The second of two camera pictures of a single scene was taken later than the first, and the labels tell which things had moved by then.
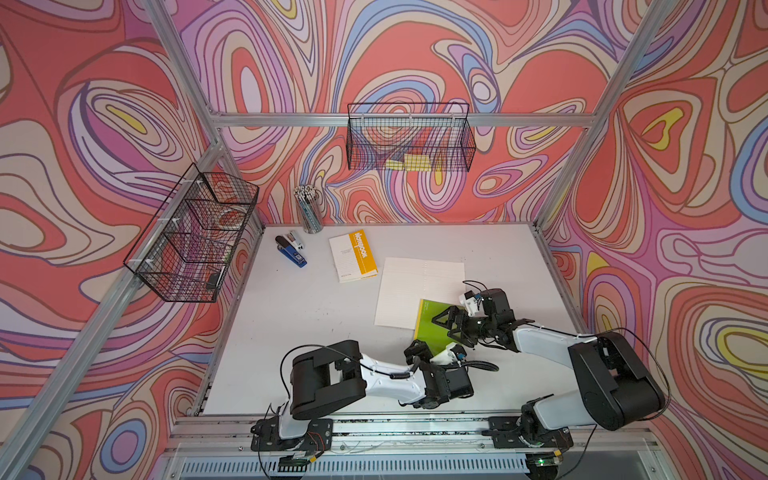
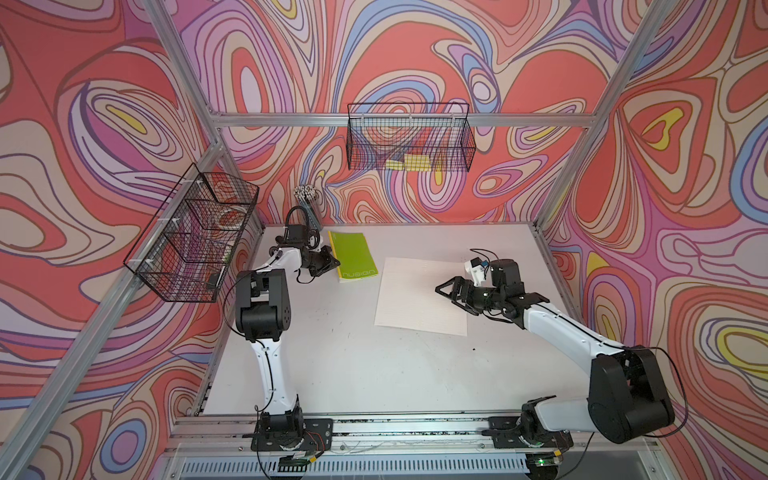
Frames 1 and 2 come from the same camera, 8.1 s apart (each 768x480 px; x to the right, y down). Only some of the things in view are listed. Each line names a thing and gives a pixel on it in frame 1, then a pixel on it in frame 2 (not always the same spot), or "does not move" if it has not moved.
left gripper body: x=428 y=365 → x=318 y=262
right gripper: x=461 y=314 → x=458 y=282
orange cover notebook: x=406 y=282 does not move
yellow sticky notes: x=411 y=162 does not move
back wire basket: x=414 y=137 does not move
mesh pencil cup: x=309 y=208 does not move
